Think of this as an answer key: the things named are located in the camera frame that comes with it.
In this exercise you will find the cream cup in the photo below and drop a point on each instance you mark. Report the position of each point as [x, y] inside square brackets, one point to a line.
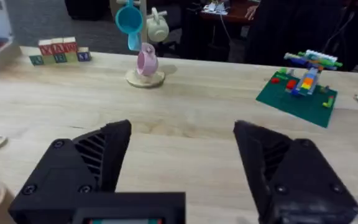
[157, 27]

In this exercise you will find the pink cup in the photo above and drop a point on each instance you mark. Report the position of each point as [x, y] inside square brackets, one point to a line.
[147, 62]

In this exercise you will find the alphabet toy blocks heap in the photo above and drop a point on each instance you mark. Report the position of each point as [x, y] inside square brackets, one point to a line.
[57, 51]

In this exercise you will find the wooden cup stand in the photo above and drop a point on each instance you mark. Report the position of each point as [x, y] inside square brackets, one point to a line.
[144, 74]

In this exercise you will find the person's hand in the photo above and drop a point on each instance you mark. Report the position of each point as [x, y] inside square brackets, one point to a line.
[251, 12]

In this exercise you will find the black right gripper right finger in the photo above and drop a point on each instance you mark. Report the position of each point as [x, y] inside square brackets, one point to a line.
[294, 183]

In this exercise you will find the green board with toy blocks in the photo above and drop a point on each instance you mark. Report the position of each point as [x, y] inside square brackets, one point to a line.
[303, 90]

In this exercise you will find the person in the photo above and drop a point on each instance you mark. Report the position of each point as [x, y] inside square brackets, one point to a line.
[294, 31]

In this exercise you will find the blue cup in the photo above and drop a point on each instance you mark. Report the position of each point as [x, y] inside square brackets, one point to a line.
[130, 23]

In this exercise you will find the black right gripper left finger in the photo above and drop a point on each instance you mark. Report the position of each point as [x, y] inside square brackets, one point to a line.
[73, 174]

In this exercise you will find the dark wooden desk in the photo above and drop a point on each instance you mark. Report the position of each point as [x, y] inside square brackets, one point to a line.
[228, 14]

